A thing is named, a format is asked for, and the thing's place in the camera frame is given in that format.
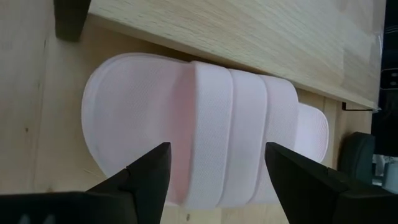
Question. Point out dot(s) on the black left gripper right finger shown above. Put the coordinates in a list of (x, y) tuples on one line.
[(304, 193)]

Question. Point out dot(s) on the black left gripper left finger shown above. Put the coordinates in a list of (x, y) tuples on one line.
[(146, 186)]

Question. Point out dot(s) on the pink slide sandal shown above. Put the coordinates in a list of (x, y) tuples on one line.
[(217, 124)]

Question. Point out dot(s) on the wooden shelf with black frame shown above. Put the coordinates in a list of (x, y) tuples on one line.
[(248, 37)]

